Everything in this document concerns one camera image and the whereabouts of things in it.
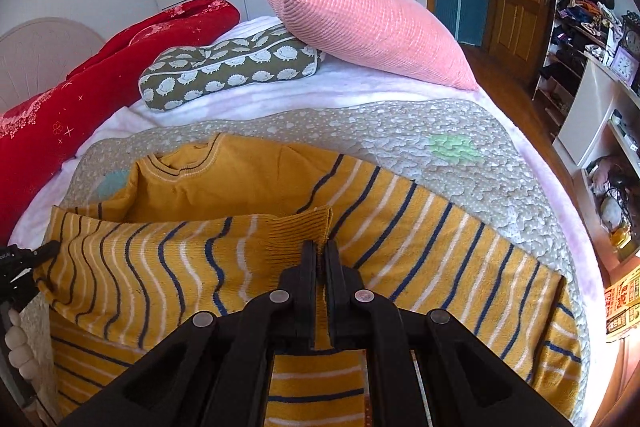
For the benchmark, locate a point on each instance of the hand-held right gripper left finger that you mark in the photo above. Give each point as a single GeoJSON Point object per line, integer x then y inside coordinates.
{"type": "Point", "coordinates": [309, 257]}

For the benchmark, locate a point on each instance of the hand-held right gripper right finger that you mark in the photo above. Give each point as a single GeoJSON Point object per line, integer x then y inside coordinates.
{"type": "Point", "coordinates": [332, 259]}

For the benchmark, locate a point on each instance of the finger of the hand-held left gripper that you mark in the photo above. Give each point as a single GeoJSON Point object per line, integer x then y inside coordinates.
{"type": "Point", "coordinates": [46, 250]}

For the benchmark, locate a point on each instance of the yellow striped knit sweater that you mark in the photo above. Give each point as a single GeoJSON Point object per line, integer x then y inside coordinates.
{"type": "Point", "coordinates": [425, 232]}

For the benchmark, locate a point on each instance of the person's left hand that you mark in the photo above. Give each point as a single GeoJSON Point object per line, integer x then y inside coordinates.
{"type": "Point", "coordinates": [16, 347]}

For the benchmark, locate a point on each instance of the grey quilted patterned mat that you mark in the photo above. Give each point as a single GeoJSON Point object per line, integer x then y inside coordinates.
{"type": "Point", "coordinates": [400, 132]}

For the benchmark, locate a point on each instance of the red patterned quilt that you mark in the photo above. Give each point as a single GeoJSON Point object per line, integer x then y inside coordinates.
{"type": "Point", "coordinates": [75, 107]}

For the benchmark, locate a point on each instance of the pale round headboard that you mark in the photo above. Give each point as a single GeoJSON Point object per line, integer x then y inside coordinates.
{"type": "Point", "coordinates": [40, 52]}

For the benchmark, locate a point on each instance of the green hedgehog print pillow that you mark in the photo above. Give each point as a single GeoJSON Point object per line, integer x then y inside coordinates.
{"type": "Point", "coordinates": [235, 72]}

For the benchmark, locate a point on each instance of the pink ribbed pillow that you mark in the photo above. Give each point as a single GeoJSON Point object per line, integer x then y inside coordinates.
{"type": "Point", "coordinates": [370, 22]}

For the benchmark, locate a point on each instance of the yellow red printed paper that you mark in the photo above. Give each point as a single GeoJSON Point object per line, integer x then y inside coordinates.
{"type": "Point", "coordinates": [622, 302]}

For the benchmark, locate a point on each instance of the white cabinet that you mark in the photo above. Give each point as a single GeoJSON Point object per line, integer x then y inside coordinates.
{"type": "Point", "coordinates": [590, 117]}

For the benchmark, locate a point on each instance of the white shelf rack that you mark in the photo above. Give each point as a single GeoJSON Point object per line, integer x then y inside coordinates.
{"type": "Point", "coordinates": [562, 67]}

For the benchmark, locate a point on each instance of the pink square clock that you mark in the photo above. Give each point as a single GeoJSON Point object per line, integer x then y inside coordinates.
{"type": "Point", "coordinates": [626, 66]}

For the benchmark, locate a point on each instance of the dark mantel clock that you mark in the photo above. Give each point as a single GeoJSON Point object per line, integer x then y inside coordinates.
{"type": "Point", "coordinates": [631, 32]}

